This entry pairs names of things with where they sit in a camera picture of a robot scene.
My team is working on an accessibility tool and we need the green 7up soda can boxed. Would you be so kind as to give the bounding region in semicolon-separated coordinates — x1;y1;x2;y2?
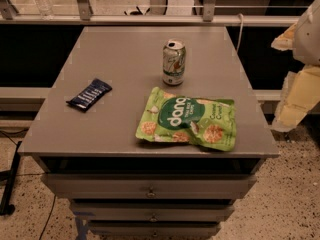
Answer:
163;39;186;86

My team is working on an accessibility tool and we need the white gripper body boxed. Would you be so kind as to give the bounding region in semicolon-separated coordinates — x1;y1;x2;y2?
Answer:
293;0;320;66

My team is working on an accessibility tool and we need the grey drawer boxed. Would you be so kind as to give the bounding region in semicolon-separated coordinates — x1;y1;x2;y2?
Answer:
42;174;256;200
88;221;220;237
70;201;234;222

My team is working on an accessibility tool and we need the dark blue snack bar wrapper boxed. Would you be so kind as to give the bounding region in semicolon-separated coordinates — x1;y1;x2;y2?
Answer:
66;78;112;112

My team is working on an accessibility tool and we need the black floor stand leg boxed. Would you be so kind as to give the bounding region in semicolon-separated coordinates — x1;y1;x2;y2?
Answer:
0;141;21;216

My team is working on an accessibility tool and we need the grey drawer cabinet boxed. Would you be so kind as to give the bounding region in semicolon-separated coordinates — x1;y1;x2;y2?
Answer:
19;26;278;240

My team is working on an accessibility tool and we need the bottom grey drawer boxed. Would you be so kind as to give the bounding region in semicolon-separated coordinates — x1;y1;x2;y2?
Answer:
88;221;220;237

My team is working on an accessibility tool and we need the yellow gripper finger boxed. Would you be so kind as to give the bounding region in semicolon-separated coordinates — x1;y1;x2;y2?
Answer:
271;23;297;51
272;65;320;132

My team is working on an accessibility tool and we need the green Dang rice chips bag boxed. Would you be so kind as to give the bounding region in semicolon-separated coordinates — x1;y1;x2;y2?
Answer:
136;87;237;151

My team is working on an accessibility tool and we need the black floor cable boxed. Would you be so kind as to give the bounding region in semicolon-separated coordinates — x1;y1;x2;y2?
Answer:
0;127;58;240

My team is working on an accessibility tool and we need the white hanging cable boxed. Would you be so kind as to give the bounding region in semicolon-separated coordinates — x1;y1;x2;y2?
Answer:
235;13;245;53

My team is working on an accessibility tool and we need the top grey drawer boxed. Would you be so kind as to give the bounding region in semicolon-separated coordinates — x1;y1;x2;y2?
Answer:
42;174;256;200

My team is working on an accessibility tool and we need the middle grey drawer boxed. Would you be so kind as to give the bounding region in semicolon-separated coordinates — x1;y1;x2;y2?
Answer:
70;201;234;222

